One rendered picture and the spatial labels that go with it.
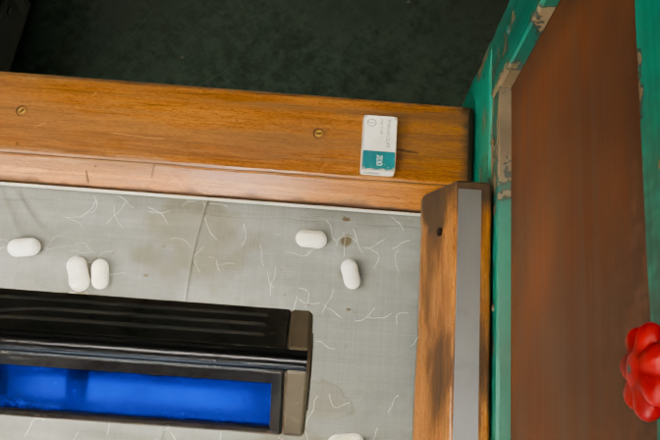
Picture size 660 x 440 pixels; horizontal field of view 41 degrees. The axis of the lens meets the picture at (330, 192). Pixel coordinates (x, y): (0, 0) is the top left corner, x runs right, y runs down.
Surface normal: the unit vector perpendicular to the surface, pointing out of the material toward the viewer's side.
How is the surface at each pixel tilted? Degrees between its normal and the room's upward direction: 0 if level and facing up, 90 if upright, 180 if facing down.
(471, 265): 0
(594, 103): 90
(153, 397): 58
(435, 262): 67
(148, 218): 0
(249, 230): 0
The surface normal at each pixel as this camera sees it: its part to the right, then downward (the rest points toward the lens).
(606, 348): -1.00, -0.07
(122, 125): 0.04, -0.31
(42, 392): -0.04, 0.64
